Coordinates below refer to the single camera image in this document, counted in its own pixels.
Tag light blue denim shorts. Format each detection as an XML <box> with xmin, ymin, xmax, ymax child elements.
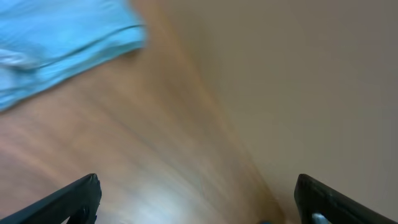
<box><xmin>1</xmin><ymin>0</ymin><xmax>146</xmax><ymax>111</ymax></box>

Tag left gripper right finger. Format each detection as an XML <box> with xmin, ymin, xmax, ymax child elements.
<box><xmin>294</xmin><ymin>174</ymin><xmax>397</xmax><ymax>224</ymax></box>

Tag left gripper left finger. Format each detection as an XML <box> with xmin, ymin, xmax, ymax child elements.
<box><xmin>1</xmin><ymin>174</ymin><xmax>102</xmax><ymax>224</ymax></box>

